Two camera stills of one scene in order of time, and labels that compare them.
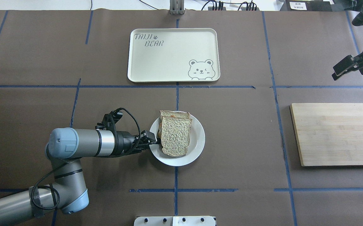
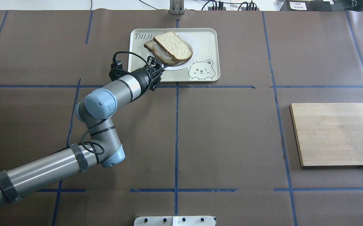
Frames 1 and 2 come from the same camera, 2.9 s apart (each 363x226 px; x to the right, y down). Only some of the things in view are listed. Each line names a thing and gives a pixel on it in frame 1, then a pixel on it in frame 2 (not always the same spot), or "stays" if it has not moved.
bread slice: (172, 114) to (149, 45)
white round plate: (196, 143) to (194, 47)
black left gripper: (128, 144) to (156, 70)
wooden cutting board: (334, 134) stays
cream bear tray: (173, 55) stays
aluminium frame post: (176, 7) stays
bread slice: (175, 134) to (174, 46)
